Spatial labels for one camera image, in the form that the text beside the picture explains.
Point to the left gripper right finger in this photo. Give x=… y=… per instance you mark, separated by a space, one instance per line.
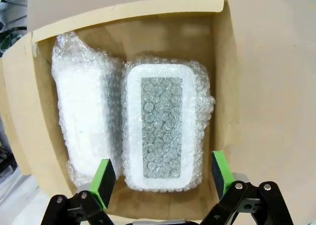
x=221 y=173

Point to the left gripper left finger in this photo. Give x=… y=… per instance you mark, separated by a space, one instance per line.
x=105 y=183

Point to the loosely bubble-wrapped white clock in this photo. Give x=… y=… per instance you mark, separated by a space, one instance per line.
x=81 y=111

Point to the tightly bubble-wrapped white clock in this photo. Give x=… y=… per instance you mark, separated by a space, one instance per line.
x=160 y=126

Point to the brown cardboard box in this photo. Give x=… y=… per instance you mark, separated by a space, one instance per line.
x=172 y=37

